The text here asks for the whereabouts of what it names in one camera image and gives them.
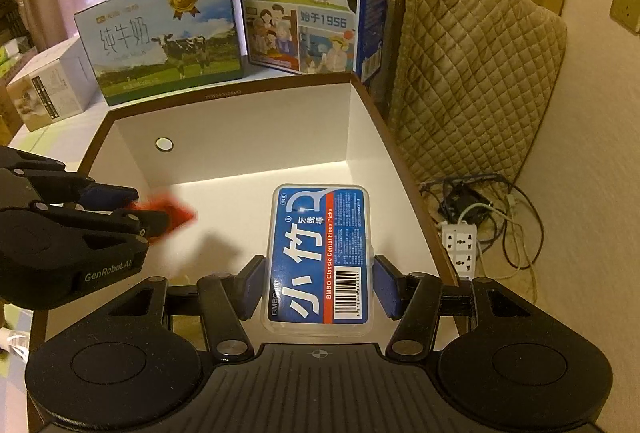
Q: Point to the clear blue-label floss box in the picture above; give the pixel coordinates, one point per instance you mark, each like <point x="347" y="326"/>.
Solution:
<point x="320" y="258"/>

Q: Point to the white round sticker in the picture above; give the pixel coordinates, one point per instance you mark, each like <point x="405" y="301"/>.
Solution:
<point x="164" y="144"/>

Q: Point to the brown cardboard box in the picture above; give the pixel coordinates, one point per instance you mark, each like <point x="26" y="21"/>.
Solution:
<point x="225" y="163"/>

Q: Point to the red candy packet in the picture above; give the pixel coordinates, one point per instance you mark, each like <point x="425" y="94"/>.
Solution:
<point x="177" y="213"/>

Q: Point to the green milk carton case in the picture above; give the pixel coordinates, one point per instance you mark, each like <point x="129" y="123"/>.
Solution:
<point x="160" y="38"/>

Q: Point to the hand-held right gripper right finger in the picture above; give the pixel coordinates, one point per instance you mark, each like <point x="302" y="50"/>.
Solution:
<point x="387" y="285"/>

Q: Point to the quilted beige chair cover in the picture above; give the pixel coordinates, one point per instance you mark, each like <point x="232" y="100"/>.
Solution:
<point x="475" y="78"/>

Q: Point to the wall socket plate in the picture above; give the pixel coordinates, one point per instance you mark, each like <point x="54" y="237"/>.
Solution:
<point x="627" y="5"/>

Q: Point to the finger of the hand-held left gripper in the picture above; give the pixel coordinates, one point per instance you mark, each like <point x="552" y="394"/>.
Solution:
<point x="125" y="225"/>
<point x="107" y="196"/>

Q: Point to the beige product box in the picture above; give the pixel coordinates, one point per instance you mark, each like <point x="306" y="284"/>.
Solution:
<point x="50" y="88"/>

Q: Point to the white power strip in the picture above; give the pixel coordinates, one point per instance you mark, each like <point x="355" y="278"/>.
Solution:
<point x="460" y="248"/>

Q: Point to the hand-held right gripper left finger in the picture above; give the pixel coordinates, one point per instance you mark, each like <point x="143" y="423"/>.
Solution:
<point x="252" y="285"/>

